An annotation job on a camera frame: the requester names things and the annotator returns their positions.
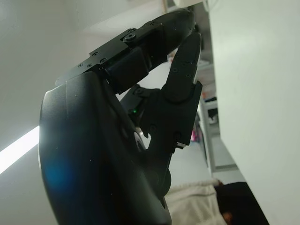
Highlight beige cloth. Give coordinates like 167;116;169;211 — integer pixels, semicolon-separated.
164;178;225;225

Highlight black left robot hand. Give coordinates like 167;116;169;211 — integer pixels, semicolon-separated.
38;8;203;225

